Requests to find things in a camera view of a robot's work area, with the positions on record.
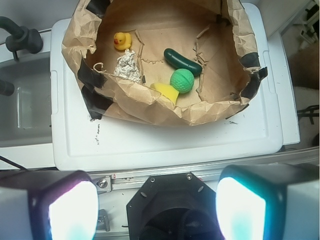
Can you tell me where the crumpled aluminium foil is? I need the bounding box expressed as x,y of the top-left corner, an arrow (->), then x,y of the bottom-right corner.
113,48 -> 141,83

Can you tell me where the brown paper bag tray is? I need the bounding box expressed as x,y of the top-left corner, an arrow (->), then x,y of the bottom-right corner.
62,0 -> 268,127

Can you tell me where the black faucet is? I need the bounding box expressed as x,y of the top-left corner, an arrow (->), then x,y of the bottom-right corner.
0,16 -> 44,62

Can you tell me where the white sink basin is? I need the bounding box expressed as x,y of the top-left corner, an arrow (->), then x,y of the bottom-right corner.
0,52 -> 52,148

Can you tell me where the green dimpled ball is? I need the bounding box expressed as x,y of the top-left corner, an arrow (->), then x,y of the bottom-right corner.
170,68 -> 195,94

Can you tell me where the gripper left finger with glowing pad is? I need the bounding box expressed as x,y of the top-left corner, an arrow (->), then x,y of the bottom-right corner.
0,170 -> 99,240

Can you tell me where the yellow sponge wedge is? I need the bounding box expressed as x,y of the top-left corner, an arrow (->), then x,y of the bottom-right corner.
150,82 -> 180,104

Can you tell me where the white plastic bin lid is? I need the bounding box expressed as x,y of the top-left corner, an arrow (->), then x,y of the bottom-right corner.
50,3 -> 283,172

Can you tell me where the aluminium extrusion rail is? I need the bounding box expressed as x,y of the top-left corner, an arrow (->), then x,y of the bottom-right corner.
88,147 -> 320,193

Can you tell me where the yellow rubber duck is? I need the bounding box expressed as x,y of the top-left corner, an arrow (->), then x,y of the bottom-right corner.
113,32 -> 132,51

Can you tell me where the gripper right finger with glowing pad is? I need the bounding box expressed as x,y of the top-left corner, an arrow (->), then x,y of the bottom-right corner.
215,163 -> 320,240

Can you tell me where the black octagonal mount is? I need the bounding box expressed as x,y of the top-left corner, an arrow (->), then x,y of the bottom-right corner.
126,172 -> 224,240

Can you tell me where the dark green plastic pickle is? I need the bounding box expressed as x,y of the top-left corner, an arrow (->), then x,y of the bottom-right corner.
163,48 -> 203,77

